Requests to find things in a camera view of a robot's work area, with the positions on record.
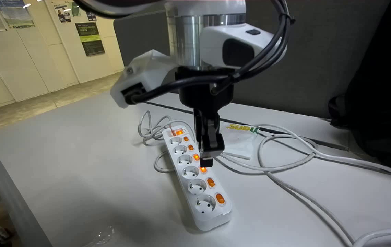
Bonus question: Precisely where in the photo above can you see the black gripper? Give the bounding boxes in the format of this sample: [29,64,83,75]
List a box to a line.
[176,67,234,167]

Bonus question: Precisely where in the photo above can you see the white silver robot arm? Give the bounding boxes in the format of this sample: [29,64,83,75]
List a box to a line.
[75,0,290,167]

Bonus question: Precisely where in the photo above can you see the green wall poster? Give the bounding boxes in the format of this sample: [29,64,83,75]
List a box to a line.
[76,22,105,56]

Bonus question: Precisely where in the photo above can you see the grey partition panel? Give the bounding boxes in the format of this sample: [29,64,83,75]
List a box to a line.
[113,0,391,120]

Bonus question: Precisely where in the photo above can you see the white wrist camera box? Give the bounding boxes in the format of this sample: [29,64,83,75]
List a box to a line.
[110,49,177,108]

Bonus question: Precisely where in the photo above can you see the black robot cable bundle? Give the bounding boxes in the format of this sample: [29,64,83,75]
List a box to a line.
[124,0,297,104]

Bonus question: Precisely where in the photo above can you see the white six-socket power strip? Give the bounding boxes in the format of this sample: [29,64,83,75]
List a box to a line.
[162,124,232,231]

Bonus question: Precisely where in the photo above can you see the white power cable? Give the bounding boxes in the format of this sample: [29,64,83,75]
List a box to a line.
[138,108,391,247]

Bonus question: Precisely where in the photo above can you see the white wall notice sheets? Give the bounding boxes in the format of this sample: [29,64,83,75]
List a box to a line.
[0,0,35,31]

